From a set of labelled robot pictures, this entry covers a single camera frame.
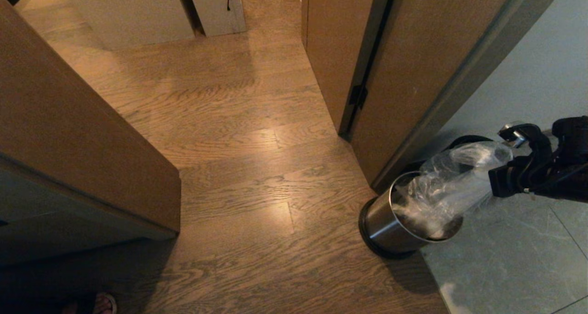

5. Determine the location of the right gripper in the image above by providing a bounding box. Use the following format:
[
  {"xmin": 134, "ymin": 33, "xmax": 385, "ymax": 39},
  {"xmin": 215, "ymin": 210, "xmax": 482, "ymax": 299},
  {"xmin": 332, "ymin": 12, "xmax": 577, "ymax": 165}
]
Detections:
[{"xmin": 488, "ymin": 160, "xmax": 557, "ymax": 199}]

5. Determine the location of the clear plastic trash bag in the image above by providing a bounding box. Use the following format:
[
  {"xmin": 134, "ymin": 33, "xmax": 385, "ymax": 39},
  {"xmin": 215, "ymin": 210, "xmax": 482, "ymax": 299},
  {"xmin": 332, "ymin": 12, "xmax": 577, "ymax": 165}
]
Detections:
[{"xmin": 393, "ymin": 141, "xmax": 514, "ymax": 239}]

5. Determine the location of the round steel trash bin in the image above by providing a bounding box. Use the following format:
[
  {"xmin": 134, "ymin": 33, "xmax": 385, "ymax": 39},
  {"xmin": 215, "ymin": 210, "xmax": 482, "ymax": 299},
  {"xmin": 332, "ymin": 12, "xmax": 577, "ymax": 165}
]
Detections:
[{"xmin": 358, "ymin": 171, "xmax": 464, "ymax": 260}]

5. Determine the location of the brown wooden door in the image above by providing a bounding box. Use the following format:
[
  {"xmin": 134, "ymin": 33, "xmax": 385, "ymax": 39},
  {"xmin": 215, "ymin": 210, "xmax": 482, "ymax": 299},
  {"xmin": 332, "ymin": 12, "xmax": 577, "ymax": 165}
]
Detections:
[{"xmin": 349, "ymin": 0, "xmax": 568, "ymax": 195}]

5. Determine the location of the black door hinge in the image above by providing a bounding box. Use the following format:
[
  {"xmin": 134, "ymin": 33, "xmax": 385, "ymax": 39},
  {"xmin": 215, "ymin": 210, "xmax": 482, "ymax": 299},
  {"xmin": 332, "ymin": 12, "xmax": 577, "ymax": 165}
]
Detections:
[{"xmin": 348, "ymin": 85, "xmax": 369, "ymax": 110}]

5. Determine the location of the white cabinet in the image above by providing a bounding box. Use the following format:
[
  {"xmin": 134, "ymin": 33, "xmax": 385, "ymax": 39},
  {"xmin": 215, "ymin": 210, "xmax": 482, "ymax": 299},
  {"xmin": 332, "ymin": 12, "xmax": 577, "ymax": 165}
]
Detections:
[{"xmin": 59, "ymin": 0, "xmax": 249, "ymax": 51}]

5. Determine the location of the person's foot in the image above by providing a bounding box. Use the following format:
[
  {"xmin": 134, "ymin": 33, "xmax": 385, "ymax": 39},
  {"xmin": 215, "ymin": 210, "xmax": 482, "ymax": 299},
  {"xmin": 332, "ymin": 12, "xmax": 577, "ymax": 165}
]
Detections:
[{"xmin": 90, "ymin": 292, "xmax": 118, "ymax": 314}]

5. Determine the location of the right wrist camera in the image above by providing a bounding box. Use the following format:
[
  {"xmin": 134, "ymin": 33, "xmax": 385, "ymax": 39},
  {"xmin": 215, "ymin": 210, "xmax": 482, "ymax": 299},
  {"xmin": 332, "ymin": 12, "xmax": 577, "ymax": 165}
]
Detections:
[{"xmin": 498, "ymin": 123, "xmax": 553, "ymax": 166}]

